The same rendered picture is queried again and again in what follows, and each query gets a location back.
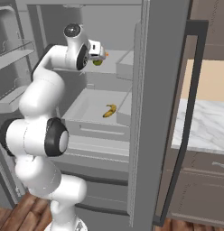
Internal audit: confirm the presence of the yellow banana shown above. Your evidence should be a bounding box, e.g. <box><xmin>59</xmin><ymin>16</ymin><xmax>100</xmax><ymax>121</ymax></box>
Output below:
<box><xmin>101</xmin><ymin>103</ymin><xmax>118</xmax><ymax>119</ymax></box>

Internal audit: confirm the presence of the grey fridge drawer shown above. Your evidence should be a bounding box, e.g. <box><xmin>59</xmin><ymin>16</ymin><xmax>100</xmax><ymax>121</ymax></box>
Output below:
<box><xmin>61</xmin><ymin>88</ymin><xmax>133</xmax><ymax>143</ymax></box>

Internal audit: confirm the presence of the grey freezer drawer front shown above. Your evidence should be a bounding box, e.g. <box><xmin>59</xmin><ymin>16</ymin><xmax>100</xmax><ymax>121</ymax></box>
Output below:
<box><xmin>58</xmin><ymin>171</ymin><xmax>130</xmax><ymax>217</ymax></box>

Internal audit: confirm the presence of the green pear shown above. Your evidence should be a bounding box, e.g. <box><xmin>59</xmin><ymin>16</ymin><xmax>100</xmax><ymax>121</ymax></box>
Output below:
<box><xmin>92</xmin><ymin>59</ymin><xmax>104</xmax><ymax>68</ymax></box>

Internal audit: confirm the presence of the dark fridge door handle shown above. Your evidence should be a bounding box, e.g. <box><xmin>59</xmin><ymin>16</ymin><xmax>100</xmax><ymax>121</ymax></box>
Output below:
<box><xmin>152</xmin><ymin>19</ymin><xmax>210</xmax><ymax>227</ymax></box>

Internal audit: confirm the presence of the brown wall cupboard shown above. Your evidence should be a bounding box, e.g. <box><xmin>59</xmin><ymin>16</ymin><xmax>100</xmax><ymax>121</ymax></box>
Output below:
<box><xmin>189</xmin><ymin>0</ymin><xmax>224</xmax><ymax>61</ymax></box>

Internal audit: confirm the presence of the silver drawer handle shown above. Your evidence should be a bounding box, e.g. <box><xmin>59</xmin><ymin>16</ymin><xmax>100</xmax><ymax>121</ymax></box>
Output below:
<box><xmin>211</xmin><ymin>161</ymin><xmax>224</xmax><ymax>170</ymax></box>

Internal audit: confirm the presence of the grey fridge door with shelves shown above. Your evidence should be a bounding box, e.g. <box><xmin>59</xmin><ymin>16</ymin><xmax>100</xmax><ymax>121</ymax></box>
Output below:
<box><xmin>0</xmin><ymin>0</ymin><xmax>37</xmax><ymax>209</ymax></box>

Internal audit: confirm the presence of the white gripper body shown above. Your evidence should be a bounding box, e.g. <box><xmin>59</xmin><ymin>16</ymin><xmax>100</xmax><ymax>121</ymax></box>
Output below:
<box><xmin>98</xmin><ymin>44</ymin><xmax>107</xmax><ymax>62</ymax></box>

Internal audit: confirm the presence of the brown base cupboard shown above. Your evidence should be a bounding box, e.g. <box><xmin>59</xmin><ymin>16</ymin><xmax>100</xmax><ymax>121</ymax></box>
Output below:
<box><xmin>166</xmin><ymin>146</ymin><xmax>224</xmax><ymax>229</ymax></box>

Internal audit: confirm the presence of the grey fridge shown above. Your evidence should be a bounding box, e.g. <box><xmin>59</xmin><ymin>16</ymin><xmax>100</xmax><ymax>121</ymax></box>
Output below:
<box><xmin>14</xmin><ymin>0</ymin><xmax>145</xmax><ymax>231</ymax></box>

